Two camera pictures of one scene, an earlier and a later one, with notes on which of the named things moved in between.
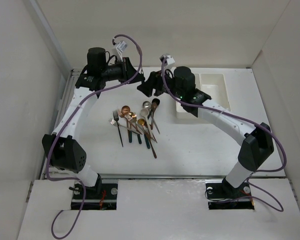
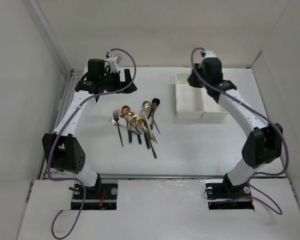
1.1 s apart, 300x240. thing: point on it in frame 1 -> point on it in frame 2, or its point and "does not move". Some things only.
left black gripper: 128,72 -> 117,75
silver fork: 116,118 does not move
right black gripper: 153,81 -> 191,80
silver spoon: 146,105 does not move
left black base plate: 101,196 does not move
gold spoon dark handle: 142,121 does not move
